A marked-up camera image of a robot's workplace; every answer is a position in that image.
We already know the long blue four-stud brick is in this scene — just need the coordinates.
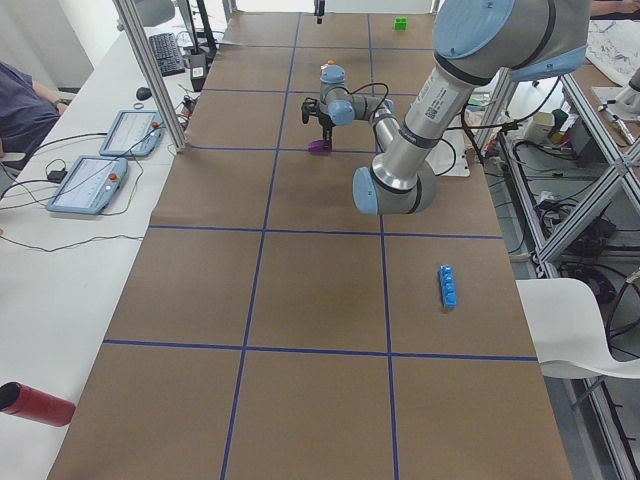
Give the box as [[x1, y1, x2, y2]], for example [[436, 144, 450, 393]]
[[438, 264, 458, 309]]

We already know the black computer mouse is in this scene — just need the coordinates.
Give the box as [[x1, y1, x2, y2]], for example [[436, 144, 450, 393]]
[[136, 87, 152, 101]]

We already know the red cylinder bottle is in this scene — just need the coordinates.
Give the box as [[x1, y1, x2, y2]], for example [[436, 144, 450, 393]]
[[1, 382, 76, 427]]

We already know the teach pendant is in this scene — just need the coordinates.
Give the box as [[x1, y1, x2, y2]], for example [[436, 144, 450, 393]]
[[46, 155, 128, 215], [99, 110, 163, 157]]

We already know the aluminium frame post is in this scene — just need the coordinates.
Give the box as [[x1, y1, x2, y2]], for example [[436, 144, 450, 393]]
[[113, 0, 186, 152]]

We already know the white chair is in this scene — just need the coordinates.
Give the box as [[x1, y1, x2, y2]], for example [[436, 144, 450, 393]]
[[516, 278, 639, 380]]

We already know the black keyboard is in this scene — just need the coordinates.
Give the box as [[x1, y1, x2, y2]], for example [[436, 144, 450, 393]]
[[148, 33, 185, 77]]

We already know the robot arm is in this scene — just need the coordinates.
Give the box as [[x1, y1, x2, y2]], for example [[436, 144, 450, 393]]
[[313, 0, 326, 25], [315, 1, 591, 215]]

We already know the purple trapezoid block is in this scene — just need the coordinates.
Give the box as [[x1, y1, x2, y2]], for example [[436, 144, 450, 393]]
[[307, 140, 332, 155]]

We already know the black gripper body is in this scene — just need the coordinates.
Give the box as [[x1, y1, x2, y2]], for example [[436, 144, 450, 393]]
[[317, 108, 334, 131]]

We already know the near teach pendant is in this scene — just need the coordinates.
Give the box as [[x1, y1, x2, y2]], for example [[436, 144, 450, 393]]
[[46, 155, 128, 215]]

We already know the far teach pendant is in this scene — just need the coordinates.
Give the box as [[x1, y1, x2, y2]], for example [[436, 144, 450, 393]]
[[99, 110, 163, 157]]

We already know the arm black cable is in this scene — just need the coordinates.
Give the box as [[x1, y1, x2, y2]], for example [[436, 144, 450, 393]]
[[344, 82, 391, 116]]

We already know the green two-stud brick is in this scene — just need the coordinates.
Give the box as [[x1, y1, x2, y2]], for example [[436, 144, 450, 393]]
[[394, 17, 408, 31]]

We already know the seated person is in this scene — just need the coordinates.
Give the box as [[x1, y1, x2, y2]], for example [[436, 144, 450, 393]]
[[1, 62, 68, 170]]

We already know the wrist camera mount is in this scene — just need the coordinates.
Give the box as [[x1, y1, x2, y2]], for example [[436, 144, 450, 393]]
[[301, 97, 320, 124]]

